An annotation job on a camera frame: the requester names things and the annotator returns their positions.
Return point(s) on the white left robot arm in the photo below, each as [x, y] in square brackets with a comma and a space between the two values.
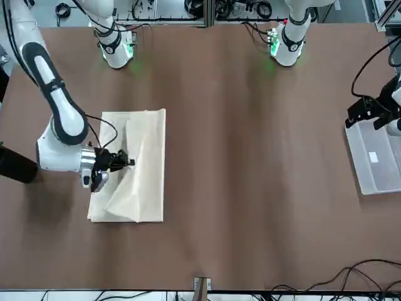
[293, 40]

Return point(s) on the black vase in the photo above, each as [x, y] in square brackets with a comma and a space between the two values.
[17, 167]

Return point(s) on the aluminium frame post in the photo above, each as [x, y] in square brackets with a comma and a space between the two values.
[202, 288]
[208, 12]

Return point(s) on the cream tablecloth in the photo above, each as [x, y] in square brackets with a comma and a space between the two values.
[147, 188]

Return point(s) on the small white label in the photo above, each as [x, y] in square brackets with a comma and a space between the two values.
[373, 157]

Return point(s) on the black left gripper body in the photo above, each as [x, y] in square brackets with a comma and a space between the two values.
[387, 103]

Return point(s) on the aluminium frame rail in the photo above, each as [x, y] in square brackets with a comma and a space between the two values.
[383, 15]

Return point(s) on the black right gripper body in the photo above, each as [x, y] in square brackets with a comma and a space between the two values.
[101, 160]

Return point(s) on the clear plastic storage box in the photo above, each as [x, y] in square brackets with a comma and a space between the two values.
[376, 175]

